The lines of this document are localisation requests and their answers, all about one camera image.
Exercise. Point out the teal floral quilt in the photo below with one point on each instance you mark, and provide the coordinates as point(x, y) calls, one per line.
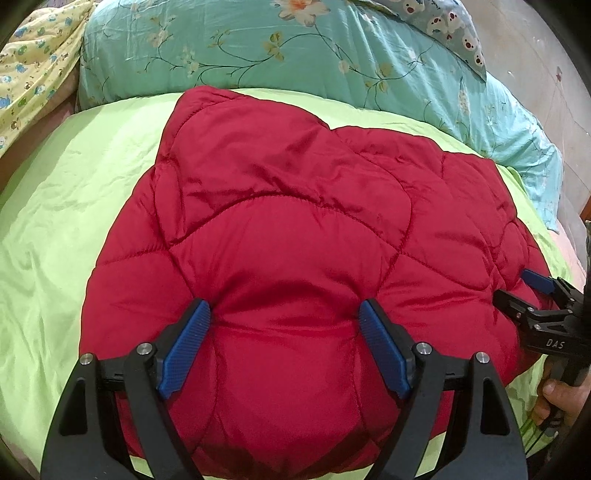
point(207, 37)

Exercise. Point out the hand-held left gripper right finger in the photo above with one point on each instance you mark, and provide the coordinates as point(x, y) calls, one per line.
point(383, 353)

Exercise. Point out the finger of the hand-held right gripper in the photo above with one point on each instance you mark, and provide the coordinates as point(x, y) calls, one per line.
point(538, 280)
point(512, 304)

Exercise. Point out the light green bed sheet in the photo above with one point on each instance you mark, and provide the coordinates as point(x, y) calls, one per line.
point(60, 221)

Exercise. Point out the yellow printed blanket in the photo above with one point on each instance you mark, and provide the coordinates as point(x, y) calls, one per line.
point(32, 55)

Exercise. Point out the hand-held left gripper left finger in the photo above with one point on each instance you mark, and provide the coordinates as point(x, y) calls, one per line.
point(184, 346)

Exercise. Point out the person's right hand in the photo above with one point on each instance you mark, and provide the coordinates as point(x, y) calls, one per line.
point(561, 399)

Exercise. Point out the grey panda print pillow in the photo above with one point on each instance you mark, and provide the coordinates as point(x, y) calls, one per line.
point(443, 23)

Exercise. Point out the red quilted jacket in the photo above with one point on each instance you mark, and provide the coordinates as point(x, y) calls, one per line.
point(300, 240)

